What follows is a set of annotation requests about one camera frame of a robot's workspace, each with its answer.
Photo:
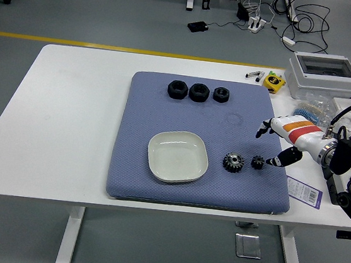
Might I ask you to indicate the purple and white label card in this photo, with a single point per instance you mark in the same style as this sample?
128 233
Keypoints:
303 192

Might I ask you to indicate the yellow tape measure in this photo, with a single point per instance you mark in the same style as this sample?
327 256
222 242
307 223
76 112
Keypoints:
273 82

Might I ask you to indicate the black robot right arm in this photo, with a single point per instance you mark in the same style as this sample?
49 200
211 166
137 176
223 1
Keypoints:
350 151

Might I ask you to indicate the silver marker pen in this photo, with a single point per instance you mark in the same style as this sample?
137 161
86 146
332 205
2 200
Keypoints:
253 74

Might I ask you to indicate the blue-grey padded mat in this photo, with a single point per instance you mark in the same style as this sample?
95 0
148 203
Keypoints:
195 121

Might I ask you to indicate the black bracket on floor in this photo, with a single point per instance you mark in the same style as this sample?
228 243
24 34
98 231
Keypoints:
206 4

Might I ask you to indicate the white power strip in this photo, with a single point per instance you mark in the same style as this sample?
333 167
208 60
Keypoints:
257 24

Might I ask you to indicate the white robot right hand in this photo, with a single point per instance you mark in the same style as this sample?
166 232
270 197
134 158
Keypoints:
299 133

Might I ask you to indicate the bag of blue resistors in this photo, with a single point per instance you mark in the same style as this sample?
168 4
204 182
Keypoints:
311 109

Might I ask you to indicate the small black gear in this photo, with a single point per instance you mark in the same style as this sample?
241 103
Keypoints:
257 162

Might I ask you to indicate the grey electrical enclosure box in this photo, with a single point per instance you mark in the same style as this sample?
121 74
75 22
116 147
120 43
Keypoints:
321 78

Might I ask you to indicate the black power adapter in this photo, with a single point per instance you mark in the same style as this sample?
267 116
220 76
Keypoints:
242 11

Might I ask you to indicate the metal floor plate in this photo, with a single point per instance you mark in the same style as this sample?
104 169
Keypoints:
248 246

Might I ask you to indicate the white power adapter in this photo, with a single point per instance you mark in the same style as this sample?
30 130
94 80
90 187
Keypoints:
288 41

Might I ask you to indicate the white marker pen black cap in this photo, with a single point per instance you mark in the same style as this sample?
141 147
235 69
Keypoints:
259 77

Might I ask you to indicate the small black hex nut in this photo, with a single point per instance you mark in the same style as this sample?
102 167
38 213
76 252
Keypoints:
221 95

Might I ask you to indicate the large black hex nut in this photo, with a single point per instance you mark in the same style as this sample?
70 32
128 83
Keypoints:
177 90
199 93

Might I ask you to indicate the small white box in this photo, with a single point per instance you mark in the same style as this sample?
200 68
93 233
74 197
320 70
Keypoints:
348 105

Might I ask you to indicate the large steel gear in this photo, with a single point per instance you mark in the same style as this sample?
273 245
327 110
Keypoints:
232 163

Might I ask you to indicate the black flat device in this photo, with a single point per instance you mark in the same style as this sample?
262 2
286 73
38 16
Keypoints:
197 26

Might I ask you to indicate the white square dish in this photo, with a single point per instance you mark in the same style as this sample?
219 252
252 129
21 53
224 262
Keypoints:
176 155

